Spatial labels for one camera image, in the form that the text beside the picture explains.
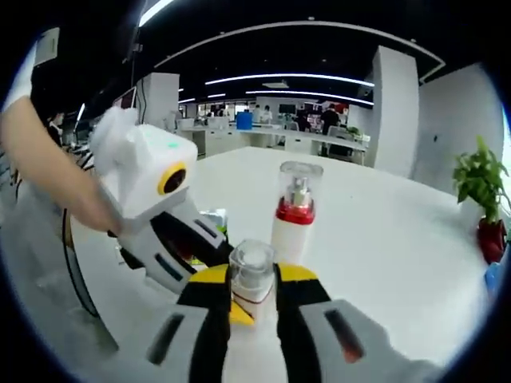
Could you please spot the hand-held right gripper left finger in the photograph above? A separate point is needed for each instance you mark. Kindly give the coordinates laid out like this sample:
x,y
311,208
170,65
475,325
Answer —
x,y
203,327

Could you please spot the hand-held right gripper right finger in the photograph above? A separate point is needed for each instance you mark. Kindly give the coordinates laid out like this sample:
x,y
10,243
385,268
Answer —
x,y
307,331

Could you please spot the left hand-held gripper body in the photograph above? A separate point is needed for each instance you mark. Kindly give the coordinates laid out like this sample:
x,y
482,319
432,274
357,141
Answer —
x,y
143,167

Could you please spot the green black skincare sachet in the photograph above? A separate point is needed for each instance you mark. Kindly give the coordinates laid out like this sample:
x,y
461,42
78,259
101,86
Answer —
x,y
220,229

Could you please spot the small silver-capped skincare bottle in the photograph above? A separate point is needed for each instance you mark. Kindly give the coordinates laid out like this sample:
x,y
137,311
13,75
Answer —
x,y
252,275

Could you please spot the large red-collared skincare bottle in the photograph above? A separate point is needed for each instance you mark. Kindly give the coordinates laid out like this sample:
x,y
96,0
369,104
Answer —
x,y
293,235

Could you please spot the blue storage bin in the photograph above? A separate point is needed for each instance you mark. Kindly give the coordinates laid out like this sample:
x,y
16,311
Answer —
x,y
244,121

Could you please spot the pink-screen monitor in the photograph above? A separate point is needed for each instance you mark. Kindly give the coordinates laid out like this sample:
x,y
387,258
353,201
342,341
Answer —
x,y
127,99

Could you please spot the long white counter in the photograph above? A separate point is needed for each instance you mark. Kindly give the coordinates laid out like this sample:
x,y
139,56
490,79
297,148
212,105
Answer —
x,y
279,133

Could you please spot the white hanging ceiling unit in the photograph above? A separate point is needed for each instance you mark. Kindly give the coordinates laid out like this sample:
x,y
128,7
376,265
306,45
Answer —
x,y
47,47

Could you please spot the long ceiling light strip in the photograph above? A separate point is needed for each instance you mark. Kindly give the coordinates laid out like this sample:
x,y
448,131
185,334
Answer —
x,y
311,95
287,76

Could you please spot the blue plastic packet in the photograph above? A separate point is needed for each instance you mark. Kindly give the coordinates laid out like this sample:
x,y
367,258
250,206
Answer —
x,y
495,279

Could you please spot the red plant pot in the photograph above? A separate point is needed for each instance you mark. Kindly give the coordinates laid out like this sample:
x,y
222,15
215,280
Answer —
x,y
492,239

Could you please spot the green potted plant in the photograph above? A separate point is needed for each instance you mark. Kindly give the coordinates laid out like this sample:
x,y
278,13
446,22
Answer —
x,y
481,179

